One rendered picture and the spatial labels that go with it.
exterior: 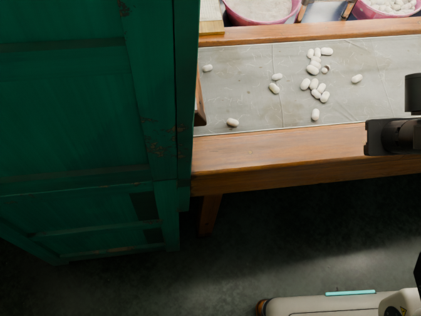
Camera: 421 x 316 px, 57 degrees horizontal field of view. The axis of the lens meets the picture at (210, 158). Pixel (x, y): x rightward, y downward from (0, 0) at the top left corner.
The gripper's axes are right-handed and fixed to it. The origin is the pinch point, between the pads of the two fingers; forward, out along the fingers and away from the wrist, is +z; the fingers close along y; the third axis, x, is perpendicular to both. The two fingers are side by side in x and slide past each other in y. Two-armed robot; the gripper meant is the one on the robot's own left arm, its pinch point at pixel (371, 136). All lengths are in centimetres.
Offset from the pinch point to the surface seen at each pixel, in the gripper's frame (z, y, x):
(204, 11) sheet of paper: 45, 30, -39
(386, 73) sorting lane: 39, -25, -19
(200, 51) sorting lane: 43, 32, -26
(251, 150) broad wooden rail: 24.5, 20.0, 3.1
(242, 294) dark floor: 79, 15, 64
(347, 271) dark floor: 83, -31, 58
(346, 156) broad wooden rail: 23.7, -5.1, 5.3
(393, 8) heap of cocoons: 52, -34, -42
